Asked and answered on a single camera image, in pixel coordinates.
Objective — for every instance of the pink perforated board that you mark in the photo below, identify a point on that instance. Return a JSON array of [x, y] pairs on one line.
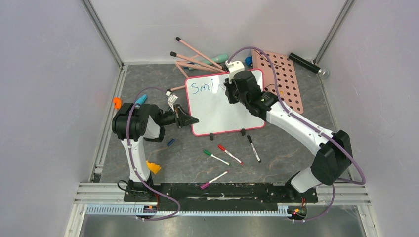
[[279, 76]]

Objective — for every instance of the large blue marker toy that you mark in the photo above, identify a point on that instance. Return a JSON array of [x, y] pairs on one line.
[[140, 101]]

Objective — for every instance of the red marker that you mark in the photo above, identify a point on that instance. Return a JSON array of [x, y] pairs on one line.
[[230, 154]]

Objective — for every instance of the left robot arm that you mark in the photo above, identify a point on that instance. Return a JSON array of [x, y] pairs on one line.
[[134, 124]]

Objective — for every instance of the blue toy car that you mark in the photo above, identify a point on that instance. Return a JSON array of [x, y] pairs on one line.
[[249, 61]]

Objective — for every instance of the yellow orange block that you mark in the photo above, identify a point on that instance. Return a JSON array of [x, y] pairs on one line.
[[154, 168]]

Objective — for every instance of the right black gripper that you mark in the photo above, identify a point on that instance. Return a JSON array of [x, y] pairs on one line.
[[231, 92]]

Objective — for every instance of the purple marker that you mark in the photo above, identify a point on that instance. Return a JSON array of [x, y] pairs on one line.
[[205, 185]]

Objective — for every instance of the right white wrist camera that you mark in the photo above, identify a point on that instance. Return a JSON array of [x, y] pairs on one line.
[[233, 68]]

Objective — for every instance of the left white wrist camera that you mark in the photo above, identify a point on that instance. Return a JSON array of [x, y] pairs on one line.
[[172, 98]]

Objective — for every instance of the black flashlight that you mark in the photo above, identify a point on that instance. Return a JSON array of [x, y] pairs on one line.
[[321, 72]]

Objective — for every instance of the orange clip left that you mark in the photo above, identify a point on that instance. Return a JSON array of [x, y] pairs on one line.
[[117, 102]]

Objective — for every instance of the mint green tube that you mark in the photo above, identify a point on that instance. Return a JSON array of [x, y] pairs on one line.
[[219, 59]]

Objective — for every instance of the pink framed whiteboard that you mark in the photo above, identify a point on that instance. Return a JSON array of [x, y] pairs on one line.
[[208, 103]]

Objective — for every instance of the pink folding stand legs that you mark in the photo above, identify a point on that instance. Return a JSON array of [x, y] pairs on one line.
[[183, 62]]

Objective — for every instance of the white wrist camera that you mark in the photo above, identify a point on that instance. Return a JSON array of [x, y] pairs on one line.
[[233, 68], [172, 98]]

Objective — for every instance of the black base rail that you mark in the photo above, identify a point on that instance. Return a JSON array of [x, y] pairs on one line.
[[220, 197]]

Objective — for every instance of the black marker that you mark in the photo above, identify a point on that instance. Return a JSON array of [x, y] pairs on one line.
[[254, 149]]

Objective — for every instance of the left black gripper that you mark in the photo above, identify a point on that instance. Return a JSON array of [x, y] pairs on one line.
[[182, 118]]

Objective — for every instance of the green marker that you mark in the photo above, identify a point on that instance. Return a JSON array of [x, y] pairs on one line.
[[215, 157]]

